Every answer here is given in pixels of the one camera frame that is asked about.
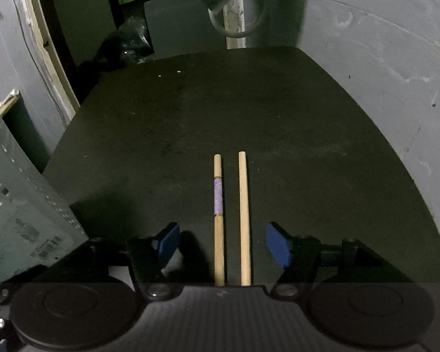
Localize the wooden door frame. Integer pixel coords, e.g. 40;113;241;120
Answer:
22;0;81;118

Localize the black plastic bag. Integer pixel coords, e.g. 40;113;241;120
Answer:
99;15;156;67

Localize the plain wooden chopstick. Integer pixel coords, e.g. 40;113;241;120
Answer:
238;151;252;287

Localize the white pipe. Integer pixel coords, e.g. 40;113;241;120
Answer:
223;0;247;49

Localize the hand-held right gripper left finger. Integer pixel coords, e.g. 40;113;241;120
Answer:
20;222;182;298

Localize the purple-banded wooden chopstick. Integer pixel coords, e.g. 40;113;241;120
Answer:
213;154;226;287

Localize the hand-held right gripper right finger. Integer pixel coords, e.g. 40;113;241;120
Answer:
265;222;422;298

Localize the white hose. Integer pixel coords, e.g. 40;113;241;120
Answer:
208;0;270;39

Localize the white perforated utensil basket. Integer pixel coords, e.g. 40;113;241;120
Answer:
0;92;90;283

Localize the grey cabinet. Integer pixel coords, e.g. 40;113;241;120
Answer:
143;0;228;59

